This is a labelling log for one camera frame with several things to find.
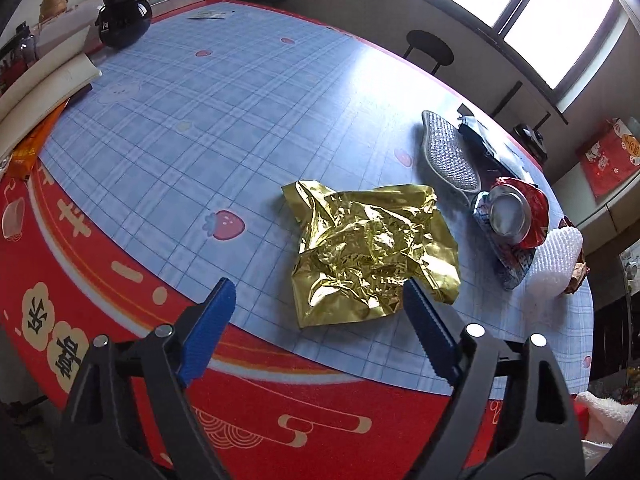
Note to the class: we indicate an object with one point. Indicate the gold foil wrapper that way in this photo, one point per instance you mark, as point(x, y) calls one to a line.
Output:
point(370, 240)

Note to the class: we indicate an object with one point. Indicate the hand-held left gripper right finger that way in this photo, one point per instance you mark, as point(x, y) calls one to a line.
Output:
point(430, 330)

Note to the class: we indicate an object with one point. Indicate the metal tray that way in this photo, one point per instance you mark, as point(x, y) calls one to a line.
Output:
point(175, 0)

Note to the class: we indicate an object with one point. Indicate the clear bubble wrap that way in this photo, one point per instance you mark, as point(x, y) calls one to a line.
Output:
point(557, 260)

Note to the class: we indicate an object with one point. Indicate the dark blue snack packet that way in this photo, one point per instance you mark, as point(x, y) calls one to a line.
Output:
point(482, 137)

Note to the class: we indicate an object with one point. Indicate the blue plaid red-edged tablecloth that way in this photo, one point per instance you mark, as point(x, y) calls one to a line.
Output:
point(225, 110)

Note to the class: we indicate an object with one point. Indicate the dark framed window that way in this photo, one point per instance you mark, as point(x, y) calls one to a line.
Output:
point(550, 20)

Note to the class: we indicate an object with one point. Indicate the small flat sachet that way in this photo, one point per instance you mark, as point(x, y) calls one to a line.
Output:
point(210, 14)

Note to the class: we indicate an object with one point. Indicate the beige fridge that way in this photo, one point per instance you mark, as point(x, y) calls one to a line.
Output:
point(590, 220)

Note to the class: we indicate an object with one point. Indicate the white book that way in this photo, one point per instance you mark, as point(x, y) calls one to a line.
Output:
point(45, 85)

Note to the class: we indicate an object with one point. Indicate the black round stool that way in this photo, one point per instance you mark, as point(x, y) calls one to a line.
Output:
point(429, 45)

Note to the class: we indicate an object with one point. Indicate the black gourd vase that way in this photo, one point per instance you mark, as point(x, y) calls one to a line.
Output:
point(122, 20)

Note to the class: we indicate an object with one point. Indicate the silver scouring sponge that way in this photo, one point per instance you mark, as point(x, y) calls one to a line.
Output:
point(447, 152)

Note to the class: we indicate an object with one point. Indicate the white fleece clothing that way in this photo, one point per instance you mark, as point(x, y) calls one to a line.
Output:
point(605, 425)

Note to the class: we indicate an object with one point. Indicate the beige figurine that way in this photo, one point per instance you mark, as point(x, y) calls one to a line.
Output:
point(52, 5)

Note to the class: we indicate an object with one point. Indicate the crushed red drink can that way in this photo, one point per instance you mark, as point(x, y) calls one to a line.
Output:
point(505, 210)

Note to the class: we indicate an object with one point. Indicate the brown wrapper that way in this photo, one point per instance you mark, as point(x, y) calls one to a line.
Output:
point(577, 275)

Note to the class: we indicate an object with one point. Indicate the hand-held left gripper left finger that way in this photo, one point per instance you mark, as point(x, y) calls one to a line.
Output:
point(210, 330)

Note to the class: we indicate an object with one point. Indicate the red printed cloth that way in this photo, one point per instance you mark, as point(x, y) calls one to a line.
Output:
point(610, 165)

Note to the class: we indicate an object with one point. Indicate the red packet with metal lid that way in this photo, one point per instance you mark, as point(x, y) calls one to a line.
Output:
point(515, 267)

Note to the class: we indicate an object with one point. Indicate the orange packet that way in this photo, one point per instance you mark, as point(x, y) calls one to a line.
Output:
point(30, 152)

